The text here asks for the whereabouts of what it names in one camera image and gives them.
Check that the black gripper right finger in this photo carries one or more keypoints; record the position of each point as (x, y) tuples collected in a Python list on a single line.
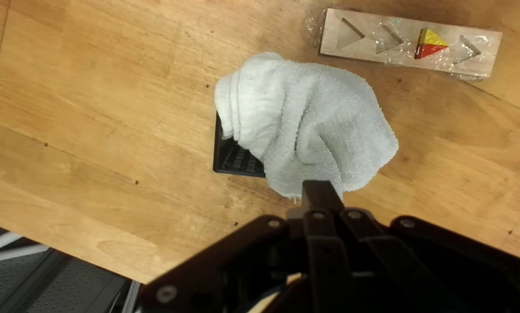
[(444, 271)]

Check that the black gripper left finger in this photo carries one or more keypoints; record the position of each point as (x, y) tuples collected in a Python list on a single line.
[(323, 254)]

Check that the white terry cloth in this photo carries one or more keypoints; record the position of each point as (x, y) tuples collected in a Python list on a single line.
[(305, 122)]

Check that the black perforated box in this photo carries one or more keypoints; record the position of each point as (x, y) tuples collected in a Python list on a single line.
[(234, 158)]

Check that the wooden shape puzzle board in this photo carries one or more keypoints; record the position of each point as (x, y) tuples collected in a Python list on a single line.
[(331, 31)]

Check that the red yellow triangle block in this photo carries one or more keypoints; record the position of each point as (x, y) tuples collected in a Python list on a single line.
[(429, 45)]

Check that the black perforated panel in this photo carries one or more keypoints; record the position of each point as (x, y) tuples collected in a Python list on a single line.
[(69, 284)]

